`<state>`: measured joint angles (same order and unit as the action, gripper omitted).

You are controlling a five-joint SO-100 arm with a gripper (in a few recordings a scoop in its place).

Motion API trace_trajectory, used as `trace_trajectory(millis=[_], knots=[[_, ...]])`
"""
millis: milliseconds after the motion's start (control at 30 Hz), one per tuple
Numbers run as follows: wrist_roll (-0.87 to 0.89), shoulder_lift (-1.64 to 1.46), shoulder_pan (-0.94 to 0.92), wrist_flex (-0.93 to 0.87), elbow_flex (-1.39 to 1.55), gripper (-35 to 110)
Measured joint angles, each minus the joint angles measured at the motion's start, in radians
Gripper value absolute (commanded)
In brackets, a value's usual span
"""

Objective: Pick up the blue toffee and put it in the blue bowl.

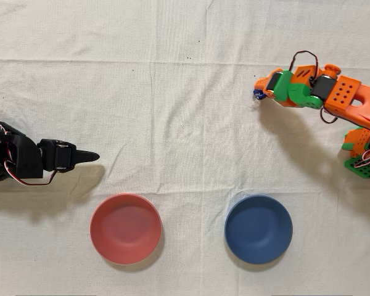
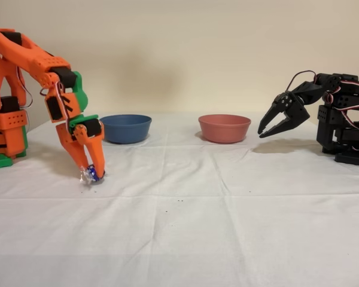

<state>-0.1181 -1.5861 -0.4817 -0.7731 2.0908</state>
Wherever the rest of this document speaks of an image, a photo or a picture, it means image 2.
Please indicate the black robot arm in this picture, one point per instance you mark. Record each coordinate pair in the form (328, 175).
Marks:
(347, 89)

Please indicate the blue candy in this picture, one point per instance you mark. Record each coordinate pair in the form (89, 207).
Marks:
(91, 172)

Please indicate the pink bowl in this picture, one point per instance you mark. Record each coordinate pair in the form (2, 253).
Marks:
(224, 130)

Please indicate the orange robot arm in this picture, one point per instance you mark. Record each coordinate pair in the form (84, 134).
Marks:
(33, 56)

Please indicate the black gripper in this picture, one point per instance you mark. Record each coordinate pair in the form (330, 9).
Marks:
(296, 111)

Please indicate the white tablecloth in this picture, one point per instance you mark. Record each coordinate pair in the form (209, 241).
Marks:
(179, 233)

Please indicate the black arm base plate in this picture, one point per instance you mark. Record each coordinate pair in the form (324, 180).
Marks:
(353, 158)

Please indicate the green arm base plate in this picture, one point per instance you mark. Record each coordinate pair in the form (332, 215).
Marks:
(0, 163)

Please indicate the blue bowl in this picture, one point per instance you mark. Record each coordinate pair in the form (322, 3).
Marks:
(128, 130)

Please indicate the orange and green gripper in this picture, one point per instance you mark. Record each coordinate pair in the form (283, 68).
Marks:
(66, 135)

